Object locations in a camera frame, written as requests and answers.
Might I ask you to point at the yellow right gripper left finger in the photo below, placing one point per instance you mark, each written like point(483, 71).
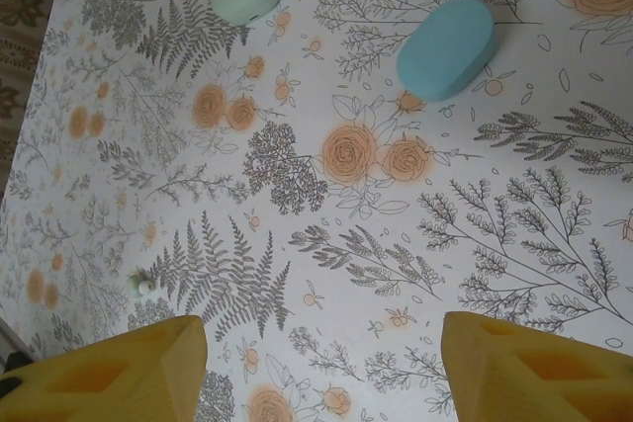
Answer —
point(99, 382)

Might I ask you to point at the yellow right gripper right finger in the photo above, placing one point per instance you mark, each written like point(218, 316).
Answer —
point(534, 382)

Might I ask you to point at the blue oval earbud case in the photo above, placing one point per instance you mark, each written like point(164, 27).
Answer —
point(445, 46)

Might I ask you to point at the floral patterned table covering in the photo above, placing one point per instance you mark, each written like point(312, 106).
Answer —
point(346, 244)

